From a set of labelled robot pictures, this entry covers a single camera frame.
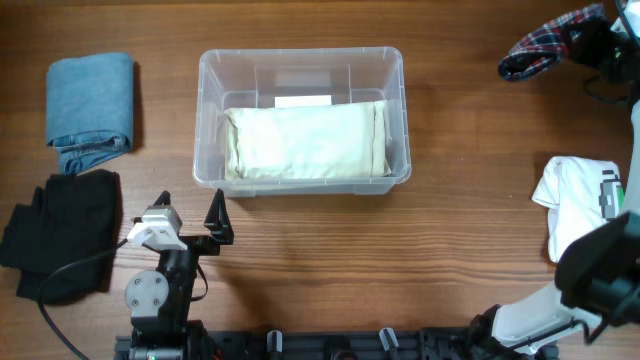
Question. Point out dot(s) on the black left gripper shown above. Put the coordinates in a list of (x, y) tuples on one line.
[(221, 229)]

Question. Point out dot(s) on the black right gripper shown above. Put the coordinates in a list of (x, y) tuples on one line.
[(584, 49)]

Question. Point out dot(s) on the plaid flannel shirt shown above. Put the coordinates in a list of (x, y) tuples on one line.
[(548, 45)]

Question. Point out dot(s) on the white printed t-shirt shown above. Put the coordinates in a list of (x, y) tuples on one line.
[(581, 195)]

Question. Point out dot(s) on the cream cloth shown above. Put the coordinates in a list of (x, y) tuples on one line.
[(312, 142)]

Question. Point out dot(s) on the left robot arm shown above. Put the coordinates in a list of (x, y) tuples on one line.
[(159, 300)]

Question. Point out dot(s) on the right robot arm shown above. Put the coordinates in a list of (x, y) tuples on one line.
[(596, 282)]

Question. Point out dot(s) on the black folded garment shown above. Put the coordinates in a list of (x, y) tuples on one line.
[(69, 219)]

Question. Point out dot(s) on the clear plastic storage bin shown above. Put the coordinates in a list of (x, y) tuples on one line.
[(261, 78)]

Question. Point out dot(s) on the folded blue jeans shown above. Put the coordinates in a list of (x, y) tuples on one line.
[(90, 109)]

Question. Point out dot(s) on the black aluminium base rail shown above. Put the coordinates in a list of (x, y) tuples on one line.
[(325, 345)]

